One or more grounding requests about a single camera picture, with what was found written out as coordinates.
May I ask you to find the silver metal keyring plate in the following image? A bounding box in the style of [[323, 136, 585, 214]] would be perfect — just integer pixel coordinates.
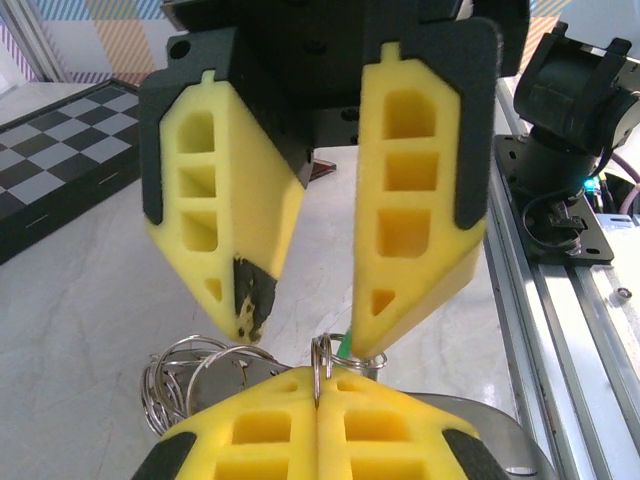
[[197, 349, 554, 480]]

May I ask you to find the small electronics board with wires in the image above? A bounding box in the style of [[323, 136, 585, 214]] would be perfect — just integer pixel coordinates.
[[579, 172, 609, 199]]

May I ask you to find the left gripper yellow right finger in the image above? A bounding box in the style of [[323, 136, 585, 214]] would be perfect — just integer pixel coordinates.
[[317, 367, 511, 480]]

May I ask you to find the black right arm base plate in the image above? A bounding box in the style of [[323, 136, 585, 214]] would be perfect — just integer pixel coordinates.
[[492, 133, 614, 264]]

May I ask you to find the green key tag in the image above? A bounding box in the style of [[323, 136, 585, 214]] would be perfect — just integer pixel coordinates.
[[333, 327, 389, 372]]

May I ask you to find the black grey chessboard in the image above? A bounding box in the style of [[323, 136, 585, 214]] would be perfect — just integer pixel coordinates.
[[0, 77, 144, 266]]

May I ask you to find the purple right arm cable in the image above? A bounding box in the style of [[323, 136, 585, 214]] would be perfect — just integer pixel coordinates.
[[607, 149, 640, 221]]

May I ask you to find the aluminium mounting rail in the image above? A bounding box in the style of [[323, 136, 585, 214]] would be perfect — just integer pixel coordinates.
[[482, 149, 640, 480]]

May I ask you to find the aluminium frame post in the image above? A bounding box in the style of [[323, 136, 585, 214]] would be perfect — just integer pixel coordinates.
[[0, 0, 69, 84]]

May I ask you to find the small dark red object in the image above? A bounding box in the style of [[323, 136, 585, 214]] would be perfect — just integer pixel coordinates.
[[309, 158, 337, 182]]

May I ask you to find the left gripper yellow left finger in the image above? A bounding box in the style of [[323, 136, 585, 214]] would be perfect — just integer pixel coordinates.
[[132, 367, 320, 480]]

